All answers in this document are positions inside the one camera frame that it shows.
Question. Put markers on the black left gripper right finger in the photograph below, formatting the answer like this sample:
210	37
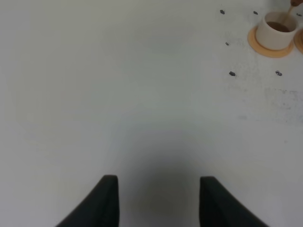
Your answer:
219	208

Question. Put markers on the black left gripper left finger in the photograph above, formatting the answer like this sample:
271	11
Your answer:
99	209

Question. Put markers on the brown clay teapot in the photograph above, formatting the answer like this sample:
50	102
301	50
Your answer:
296	3

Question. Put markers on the left orange coaster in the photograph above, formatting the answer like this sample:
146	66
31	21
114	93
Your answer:
264	51

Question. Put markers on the orange coaster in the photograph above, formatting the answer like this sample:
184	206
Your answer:
264	51
298	40

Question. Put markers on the left white teacup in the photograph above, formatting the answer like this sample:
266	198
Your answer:
276	30

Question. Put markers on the right orange coaster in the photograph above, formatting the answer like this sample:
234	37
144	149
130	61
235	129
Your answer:
298	40

